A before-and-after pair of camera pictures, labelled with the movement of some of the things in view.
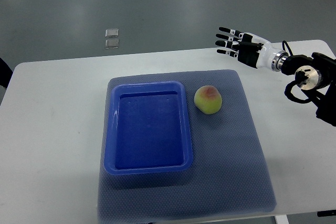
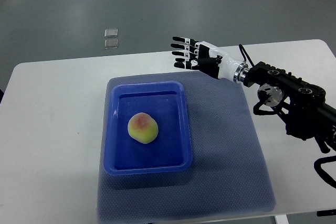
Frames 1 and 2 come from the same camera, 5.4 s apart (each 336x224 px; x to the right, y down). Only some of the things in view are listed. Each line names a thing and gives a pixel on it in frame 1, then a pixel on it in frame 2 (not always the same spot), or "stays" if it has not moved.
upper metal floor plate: [112, 33] stays
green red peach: [208, 99] to [143, 127]
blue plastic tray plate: [147, 128] stays
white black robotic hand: [251, 49] to [203, 56]
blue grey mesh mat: [229, 174] stays
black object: [6, 73] to [1, 95]
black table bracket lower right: [326, 213] stays
